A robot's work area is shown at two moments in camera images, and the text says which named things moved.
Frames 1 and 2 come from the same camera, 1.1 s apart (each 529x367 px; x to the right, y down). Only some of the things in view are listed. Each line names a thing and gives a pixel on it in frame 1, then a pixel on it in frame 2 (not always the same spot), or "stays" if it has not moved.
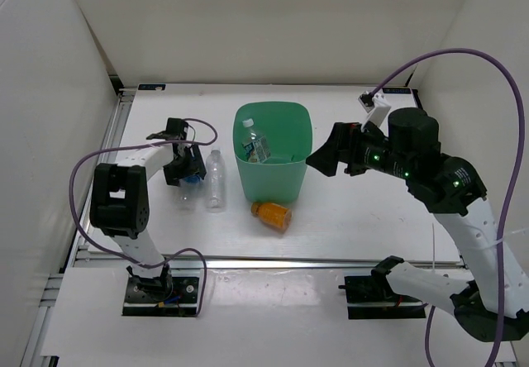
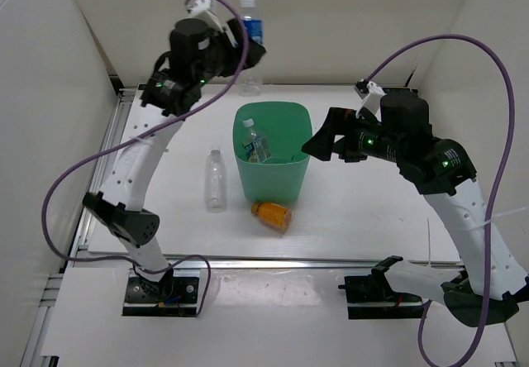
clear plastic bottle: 216,172 stays
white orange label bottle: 255,145 stays
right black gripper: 344,145 -> 322,144
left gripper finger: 199,162 -> 255,51
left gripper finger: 173,172 -> 234,26
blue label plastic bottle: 192,195 -> 250,80
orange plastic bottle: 272,214 stays
